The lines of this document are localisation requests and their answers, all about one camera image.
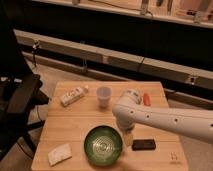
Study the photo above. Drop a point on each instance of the cream pusher tool tip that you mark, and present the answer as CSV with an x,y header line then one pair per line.
x,y
128,138

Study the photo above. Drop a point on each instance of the white tube bottle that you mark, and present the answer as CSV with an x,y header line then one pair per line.
x,y
73,95

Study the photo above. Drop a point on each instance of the translucent plastic cup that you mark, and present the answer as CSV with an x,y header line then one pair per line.
x,y
103,96

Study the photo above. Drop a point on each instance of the black rectangular phone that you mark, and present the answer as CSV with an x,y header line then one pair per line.
x,y
143,144

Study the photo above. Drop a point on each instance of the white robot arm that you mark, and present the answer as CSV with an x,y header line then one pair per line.
x,y
193,123

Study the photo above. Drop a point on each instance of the black chair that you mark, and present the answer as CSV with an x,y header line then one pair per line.
x,y
19,94

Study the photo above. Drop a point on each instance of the orange carrot toy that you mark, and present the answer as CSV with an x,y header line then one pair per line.
x,y
146,99

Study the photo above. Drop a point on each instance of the white folded cloth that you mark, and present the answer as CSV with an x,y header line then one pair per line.
x,y
59,154

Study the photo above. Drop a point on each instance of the green ceramic bowl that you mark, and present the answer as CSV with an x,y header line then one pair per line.
x,y
103,146

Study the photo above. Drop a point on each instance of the wooden table board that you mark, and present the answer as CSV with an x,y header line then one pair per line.
x,y
70,125

